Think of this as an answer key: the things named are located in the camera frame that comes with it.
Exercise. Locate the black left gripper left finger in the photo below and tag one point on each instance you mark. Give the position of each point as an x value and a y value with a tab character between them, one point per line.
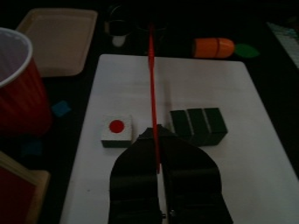
134	180

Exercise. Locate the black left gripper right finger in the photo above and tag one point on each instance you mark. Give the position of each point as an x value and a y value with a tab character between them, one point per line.
194	186

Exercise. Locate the sushi piece with red dot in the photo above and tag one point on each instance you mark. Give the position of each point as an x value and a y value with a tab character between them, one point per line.
117	126

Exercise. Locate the dark green sushi roll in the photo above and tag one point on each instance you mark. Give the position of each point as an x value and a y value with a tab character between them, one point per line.
198	128

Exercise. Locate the thin red toy knife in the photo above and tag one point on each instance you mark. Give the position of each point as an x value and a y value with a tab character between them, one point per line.
153	87

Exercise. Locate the pink plastic tray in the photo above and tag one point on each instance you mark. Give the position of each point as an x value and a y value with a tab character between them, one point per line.
58	43

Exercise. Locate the orange toy carrot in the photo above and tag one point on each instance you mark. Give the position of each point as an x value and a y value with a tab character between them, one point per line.
213	48

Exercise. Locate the blue toy piece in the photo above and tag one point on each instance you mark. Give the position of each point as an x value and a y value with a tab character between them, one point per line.
61	108

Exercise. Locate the white cutting board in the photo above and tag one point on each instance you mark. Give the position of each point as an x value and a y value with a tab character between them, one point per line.
234	87

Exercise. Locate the red plastic cup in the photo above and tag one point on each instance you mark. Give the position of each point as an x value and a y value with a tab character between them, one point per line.
19	102

